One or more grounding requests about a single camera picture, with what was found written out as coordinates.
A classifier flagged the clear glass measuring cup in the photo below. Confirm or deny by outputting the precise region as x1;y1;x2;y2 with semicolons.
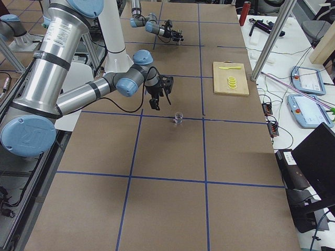
173;112;184;124

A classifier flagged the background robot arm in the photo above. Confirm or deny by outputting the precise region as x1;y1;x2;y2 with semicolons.
1;14;41;53

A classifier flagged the yellow plastic knife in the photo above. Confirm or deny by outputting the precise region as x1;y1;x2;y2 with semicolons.
218;66;242;70

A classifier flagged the wooden cutting board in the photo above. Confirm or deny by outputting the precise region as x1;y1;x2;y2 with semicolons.
213;62;249;96

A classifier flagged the lemon slice two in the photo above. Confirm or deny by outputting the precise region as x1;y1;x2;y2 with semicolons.
228;79;237;84

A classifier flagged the white plastic chair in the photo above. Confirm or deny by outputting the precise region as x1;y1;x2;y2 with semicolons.
54;62;94;132

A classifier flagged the black purple tool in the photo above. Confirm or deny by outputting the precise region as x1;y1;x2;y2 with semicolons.
249;18;272;37

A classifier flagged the upper orange circuit board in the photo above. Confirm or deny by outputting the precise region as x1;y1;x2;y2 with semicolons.
262;102;273;116

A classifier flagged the orange circuit board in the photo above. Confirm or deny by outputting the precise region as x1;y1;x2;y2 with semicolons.
262;102;273;116
267;121;279;138

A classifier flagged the lower orange circuit board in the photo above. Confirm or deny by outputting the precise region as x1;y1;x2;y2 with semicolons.
267;121;279;138

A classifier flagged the grey office chair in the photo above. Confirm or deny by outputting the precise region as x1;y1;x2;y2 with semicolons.
301;1;334;48

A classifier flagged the upper blue teach pendant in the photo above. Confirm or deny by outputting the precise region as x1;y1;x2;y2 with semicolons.
291;66;326;96

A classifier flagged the blue teach pendant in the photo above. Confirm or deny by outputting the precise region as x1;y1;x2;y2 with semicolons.
287;94;334;129
291;66;326;96

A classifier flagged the wooden plank stand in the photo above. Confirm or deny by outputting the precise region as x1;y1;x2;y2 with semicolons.
309;22;335;64

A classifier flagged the lower blue teach pendant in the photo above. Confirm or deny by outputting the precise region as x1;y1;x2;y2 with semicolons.
287;94;334;129

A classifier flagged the black box device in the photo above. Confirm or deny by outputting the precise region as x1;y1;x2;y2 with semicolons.
275;149;310;190

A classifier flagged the pink rod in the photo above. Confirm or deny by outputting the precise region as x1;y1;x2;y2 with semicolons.
261;72;334;113

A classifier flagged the black monitor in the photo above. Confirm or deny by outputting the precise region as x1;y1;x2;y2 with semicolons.
292;123;334;197

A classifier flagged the aluminium frame post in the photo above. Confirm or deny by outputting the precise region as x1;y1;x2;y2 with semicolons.
251;0;297;82

